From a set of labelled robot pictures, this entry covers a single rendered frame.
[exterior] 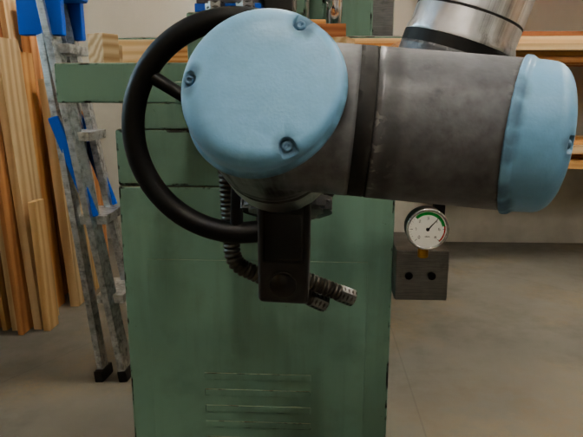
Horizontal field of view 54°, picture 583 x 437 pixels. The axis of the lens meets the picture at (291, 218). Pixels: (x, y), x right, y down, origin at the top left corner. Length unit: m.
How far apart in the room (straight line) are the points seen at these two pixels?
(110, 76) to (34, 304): 1.49
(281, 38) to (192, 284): 0.69
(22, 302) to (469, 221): 2.41
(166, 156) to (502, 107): 0.67
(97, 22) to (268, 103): 3.26
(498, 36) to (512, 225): 3.14
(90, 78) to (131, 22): 2.54
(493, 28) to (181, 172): 0.58
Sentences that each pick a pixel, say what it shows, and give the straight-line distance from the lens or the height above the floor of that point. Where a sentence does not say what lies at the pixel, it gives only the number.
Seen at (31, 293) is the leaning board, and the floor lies 0.14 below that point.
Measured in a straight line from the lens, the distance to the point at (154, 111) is 0.92.
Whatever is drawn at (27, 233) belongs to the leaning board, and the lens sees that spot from 2.25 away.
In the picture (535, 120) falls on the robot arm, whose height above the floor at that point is 0.84.
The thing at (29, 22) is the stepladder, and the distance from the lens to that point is 1.77.
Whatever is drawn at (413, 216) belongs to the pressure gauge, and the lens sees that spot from 0.84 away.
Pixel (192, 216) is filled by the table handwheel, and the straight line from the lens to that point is 0.73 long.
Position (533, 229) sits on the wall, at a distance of 3.63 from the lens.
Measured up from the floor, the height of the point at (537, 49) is 1.05.
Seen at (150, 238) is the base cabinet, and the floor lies 0.62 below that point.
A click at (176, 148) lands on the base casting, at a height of 0.77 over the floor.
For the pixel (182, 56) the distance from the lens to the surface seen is 1.07.
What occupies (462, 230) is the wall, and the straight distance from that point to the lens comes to 3.51.
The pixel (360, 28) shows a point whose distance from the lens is 1.21.
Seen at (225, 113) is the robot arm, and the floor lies 0.84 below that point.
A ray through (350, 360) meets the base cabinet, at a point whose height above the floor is 0.42.
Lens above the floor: 0.85
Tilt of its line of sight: 12 degrees down
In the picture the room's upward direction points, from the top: straight up
